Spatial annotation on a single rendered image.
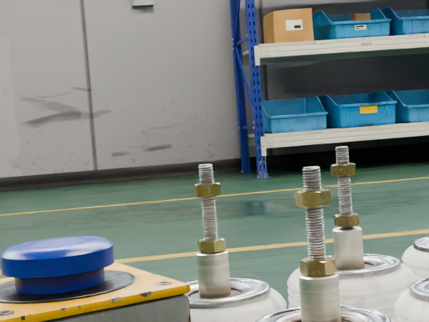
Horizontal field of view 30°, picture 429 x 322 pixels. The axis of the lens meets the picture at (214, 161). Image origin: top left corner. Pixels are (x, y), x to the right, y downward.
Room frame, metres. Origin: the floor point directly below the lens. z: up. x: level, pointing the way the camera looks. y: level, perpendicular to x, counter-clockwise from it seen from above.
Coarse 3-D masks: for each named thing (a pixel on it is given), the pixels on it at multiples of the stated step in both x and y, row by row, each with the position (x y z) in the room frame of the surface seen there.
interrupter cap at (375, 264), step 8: (368, 256) 0.63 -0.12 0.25; (376, 256) 0.62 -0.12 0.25; (384, 256) 0.62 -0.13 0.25; (368, 264) 0.61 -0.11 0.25; (376, 264) 0.59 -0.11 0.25; (384, 264) 0.58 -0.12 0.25; (392, 264) 0.58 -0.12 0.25; (400, 264) 0.59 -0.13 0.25; (336, 272) 0.57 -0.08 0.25; (344, 272) 0.56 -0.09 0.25; (352, 272) 0.56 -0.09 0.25; (360, 272) 0.56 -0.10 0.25; (368, 272) 0.56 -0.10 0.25; (376, 272) 0.56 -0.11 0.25; (384, 272) 0.57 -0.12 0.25
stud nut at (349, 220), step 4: (336, 216) 0.60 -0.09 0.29; (340, 216) 0.59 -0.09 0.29; (344, 216) 0.59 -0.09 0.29; (348, 216) 0.59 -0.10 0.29; (352, 216) 0.59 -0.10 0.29; (356, 216) 0.59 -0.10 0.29; (336, 220) 0.59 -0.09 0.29; (340, 220) 0.59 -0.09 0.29; (344, 220) 0.59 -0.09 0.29; (348, 220) 0.59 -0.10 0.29; (352, 220) 0.59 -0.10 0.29; (356, 220) 0.59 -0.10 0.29; (336, 224) 0.59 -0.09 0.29; (340, 224) 0.59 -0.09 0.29; (344, 224) 0.59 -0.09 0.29; (348, 224) 0.59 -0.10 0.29; (352, 224) 0.59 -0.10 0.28; (356, 224) 0.59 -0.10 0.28
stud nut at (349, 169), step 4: (332, 164) 0.60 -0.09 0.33; (344, 164) 0.59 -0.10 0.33; (348, 164) 0.59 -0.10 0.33; (352, 164) 0.59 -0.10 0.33; (332, 168) 0.60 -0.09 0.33; (336, 168) 0.59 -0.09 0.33; (340, 168) 0.59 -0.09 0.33; (344, 168) 0.59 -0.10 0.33; (348, 168) 0.59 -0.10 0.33; (352, 168) 0.59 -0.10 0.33; (332, 172) 0.60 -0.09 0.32; (336, 172) 0.59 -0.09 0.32; (340, 172) 0.59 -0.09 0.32; (344, 172) 0.59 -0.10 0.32; (348, 172) 0.59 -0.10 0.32; (352, 172) 0.59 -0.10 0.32
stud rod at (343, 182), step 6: (336, 150) 0.60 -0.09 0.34; (342, 150) 0.59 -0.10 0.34; (348, 150) 0.60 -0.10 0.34; (336, 156) 0.60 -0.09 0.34; (342, 156) 0.59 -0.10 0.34; (348, 156) 0.60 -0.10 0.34; (336, 162) 0.60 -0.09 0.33; (342, 162) 0.59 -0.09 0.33; (348, 162) 0.60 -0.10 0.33; (342, 180) 0.60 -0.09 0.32; (348, 180) 0.60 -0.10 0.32; (342, 186) 0.60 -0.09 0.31; (348, 186) 0.60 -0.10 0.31; (342, 192) 0.60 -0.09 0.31; (348, 192) 0.60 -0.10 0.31; (342, 198) 0.60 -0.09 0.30; (348, 198) 0.60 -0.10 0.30; (342, 204) 0.60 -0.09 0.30; (348, 204) 0.60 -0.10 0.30; (342, 210) 0.60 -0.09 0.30; (348, 210) 0.60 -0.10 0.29; (342, 228) 0.60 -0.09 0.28; (348, 228) 0.59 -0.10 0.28
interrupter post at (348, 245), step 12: (336, 228) 0.60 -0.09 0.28; (360, 228) 0.60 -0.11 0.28; (336, 240) 0.59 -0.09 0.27; (348, 240) 0.59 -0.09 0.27; (360, 240) 0.59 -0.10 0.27; (336, 252) 0.59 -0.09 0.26; (348, 252) 0.59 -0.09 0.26; (360, 252) 0.59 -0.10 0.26; (336, 264) 0.60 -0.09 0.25; (348, 264) 0.59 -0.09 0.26; (360, 264) 0.59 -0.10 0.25
